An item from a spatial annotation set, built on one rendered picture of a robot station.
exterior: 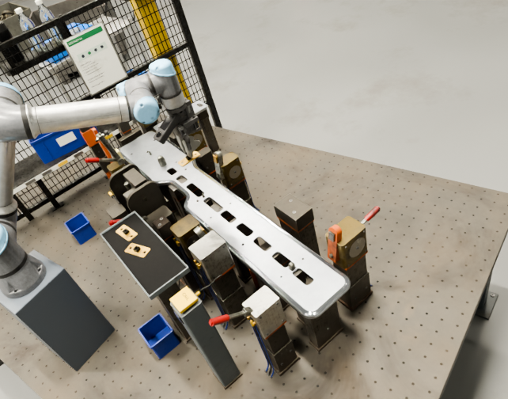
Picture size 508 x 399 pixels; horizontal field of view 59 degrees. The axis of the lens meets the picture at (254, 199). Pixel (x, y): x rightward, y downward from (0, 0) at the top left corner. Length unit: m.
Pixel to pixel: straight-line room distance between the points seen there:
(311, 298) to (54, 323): 0.89
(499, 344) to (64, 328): 1.89
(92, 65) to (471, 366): 2.34
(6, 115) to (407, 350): 1.38
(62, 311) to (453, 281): 1.38
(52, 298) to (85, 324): 0.20
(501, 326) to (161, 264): 1.72
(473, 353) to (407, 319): 0.81
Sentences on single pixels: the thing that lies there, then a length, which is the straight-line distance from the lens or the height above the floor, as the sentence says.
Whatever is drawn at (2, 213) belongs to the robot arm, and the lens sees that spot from 1.65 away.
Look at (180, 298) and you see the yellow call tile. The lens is 1.27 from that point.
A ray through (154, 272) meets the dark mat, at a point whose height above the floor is 1.16.
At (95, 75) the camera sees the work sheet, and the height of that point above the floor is 1.23.
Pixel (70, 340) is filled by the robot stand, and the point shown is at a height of 0.84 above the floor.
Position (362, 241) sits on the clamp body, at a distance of 1.46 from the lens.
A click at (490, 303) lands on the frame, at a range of 2.56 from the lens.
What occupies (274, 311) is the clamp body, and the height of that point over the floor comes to 1.02.
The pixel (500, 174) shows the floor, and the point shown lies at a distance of 3.24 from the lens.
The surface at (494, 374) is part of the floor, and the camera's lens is 2.39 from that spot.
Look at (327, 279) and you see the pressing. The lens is 1.39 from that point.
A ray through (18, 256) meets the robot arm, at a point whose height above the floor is 1.22.
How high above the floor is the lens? 2.12
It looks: 42 degrees down
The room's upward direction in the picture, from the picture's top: 18 degrees counter-clockwise
